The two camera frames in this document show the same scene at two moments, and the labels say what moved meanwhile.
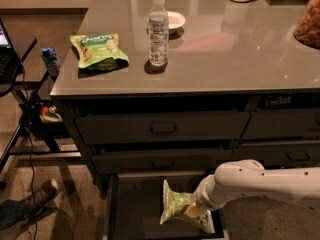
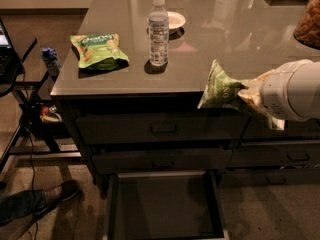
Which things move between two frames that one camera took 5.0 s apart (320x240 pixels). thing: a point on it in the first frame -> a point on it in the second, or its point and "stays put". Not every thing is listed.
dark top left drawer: x=161 y=127 stays put
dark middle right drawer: x=280 y=155 stays put
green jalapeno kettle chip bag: x=174 y=205 -> x=222 y=89
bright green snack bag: x=98 y=51 stays put
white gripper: x=202 y=194 -> x=279 y=91
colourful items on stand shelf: x=48 y=113 stays put
